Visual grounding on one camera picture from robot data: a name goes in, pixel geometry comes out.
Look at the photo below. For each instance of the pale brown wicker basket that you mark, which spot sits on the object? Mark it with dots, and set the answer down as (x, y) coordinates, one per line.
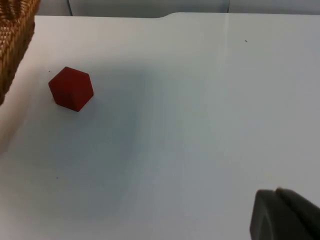
(11, 37)

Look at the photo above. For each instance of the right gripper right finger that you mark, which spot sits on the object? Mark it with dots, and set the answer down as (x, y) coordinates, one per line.
(303, 210)

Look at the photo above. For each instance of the red cube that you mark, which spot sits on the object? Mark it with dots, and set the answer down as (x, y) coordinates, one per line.
(71, 88)

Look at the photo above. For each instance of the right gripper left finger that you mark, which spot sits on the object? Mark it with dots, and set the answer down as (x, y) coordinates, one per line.
(270, 220)

